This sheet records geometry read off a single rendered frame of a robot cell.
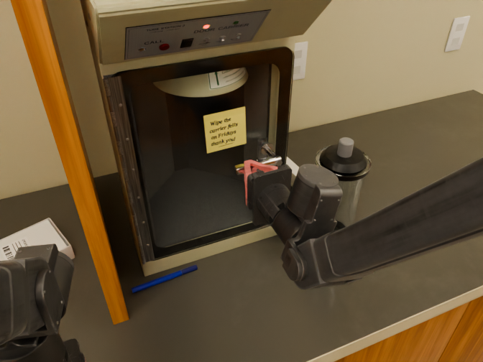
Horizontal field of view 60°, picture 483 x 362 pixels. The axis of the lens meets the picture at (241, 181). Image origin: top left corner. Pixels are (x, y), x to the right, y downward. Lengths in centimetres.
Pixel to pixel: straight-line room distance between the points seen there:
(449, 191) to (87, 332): 68
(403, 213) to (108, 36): 39
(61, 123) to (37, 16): 13
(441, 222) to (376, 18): 107
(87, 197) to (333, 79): 96
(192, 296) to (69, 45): 64
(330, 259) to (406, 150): 88
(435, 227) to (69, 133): 44
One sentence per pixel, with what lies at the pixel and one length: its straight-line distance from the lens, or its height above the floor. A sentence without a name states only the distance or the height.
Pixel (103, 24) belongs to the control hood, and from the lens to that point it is 53.
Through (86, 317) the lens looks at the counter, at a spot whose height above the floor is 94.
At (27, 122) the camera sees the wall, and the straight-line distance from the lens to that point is 116.
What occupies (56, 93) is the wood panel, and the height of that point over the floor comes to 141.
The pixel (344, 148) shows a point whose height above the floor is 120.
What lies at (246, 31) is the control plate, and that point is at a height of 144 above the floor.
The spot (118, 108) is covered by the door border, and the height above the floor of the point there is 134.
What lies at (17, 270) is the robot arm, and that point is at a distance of 35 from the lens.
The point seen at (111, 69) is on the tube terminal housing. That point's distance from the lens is 66.
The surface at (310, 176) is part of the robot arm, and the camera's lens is 57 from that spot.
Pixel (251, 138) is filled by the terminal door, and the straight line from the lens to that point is 77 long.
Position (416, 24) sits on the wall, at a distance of 154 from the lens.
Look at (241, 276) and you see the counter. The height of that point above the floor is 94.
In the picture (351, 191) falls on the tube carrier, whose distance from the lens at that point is 85.
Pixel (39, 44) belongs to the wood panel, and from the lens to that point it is 54.
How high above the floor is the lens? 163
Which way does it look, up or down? 38 degrees down
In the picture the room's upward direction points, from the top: straight up
